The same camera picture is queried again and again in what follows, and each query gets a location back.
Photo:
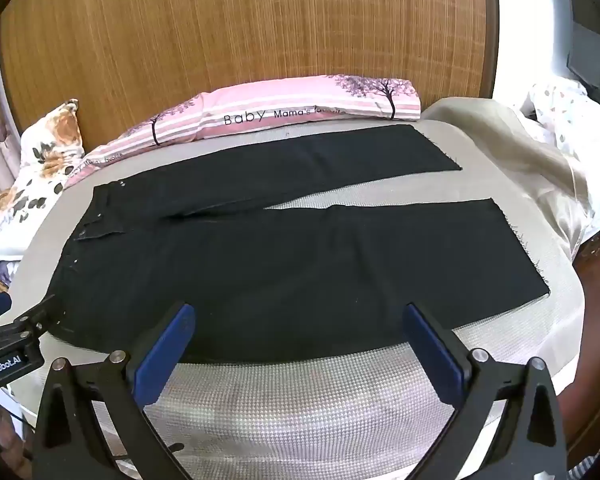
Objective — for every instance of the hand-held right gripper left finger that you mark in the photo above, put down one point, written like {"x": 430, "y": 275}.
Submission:
{"x": 165, "y": 350}

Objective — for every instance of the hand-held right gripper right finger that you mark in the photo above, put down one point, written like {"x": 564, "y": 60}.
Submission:
{"x": 432, "y": 350}

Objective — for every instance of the black pants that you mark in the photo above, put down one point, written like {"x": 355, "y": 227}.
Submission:
{"x": 280, "y": 270}

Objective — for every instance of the grey woven bed mat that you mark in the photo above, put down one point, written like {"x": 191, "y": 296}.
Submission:
{"x": 305, "y": 410}

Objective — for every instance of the white floral pillow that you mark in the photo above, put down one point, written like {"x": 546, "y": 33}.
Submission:
{"x": 35, "y": 170}

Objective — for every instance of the beige satin blanket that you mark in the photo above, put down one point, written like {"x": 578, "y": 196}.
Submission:
{"x": 505, "y": 150}

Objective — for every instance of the pink striped pillow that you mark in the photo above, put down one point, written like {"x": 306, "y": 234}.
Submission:
{"x": 290, "y": 105}

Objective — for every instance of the white floral quilt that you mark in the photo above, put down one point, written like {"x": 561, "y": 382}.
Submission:
{"x": 575, "y": 110}

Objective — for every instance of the wooden headboard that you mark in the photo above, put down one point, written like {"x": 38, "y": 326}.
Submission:
{"x": 205, "y": 25}

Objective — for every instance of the dark screen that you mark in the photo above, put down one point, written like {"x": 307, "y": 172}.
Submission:
{"x": 595, "y": 50}

